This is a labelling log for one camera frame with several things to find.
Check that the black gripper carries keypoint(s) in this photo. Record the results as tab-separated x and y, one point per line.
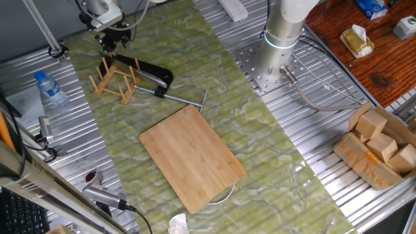
113	34

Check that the bamboo cutting board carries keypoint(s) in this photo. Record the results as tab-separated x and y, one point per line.
191	156

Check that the wooden dish rack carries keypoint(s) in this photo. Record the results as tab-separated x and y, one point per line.
105	83

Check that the black C-clamp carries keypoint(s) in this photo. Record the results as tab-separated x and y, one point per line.
152	68

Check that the aluminium pole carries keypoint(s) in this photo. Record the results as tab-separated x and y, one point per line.
42	27

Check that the plastic water bottle blue cap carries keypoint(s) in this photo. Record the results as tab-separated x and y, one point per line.
52	91

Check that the white paper sheet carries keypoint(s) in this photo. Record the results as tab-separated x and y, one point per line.
26	107

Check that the white power strip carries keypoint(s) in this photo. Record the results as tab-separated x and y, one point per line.
234	9

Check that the glass cup with red liquid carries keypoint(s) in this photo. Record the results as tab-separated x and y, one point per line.
89	175

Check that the orange pole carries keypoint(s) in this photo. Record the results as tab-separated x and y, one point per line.
6	133

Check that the green marble pattern mat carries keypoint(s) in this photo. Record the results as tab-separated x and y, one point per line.
260	146

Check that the crumpled white tissue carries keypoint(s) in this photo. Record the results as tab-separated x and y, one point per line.
178	225

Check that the black keyboard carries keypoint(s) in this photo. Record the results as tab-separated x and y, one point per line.
19	214

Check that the yellow tissue pack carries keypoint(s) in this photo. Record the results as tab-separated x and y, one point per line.
356	42

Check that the blue tissue pack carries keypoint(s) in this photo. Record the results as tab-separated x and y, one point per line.
370	8

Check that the pale wooden block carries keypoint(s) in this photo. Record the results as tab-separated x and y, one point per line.
382	148
370	125
403	159

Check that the brown wooden table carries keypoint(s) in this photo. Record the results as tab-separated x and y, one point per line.
383	58

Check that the brown cardboard box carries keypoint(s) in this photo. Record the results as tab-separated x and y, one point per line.
360	162

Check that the grey emergency button box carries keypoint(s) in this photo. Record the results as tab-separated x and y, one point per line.
406	27

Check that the small grey camera on mount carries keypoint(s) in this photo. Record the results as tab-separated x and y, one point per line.
45	126

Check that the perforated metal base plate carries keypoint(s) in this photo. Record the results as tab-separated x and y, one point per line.
250	65

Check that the silver ribbed camera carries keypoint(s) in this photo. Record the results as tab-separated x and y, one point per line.
104	196

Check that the grey metal frame beam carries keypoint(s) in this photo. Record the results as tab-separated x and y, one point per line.
48	191

